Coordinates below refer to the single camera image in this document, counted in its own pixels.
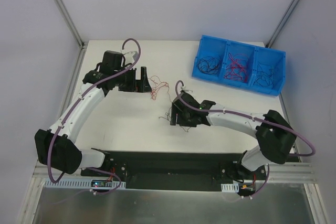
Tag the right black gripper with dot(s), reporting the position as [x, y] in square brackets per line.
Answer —
[178, 114]

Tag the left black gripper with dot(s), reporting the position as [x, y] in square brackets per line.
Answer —
[135, 80]

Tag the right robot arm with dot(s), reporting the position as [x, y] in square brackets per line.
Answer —
[271, 130]

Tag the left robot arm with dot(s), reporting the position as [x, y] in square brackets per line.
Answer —
[56, 146]

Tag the blue plastic three-compartment bin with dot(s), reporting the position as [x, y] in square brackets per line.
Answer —
[239, 65]

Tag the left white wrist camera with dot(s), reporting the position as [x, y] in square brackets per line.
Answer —
[130, 56]

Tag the right white slotted cable duct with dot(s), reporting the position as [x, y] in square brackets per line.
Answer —
[230, 188]

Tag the white slotted cable duct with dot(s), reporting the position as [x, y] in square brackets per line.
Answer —
[69, 183]
[230, 188]

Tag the left aluminium frame post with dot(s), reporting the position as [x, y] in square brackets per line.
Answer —
[69, 22]

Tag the aluminium frame post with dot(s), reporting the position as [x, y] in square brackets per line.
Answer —
[282, 23]
[69, 22]

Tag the left white slotted cable duct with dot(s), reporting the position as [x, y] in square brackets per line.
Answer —
[69, 183]

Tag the right aluminium frame post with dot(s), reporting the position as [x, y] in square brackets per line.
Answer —
[282, 23]

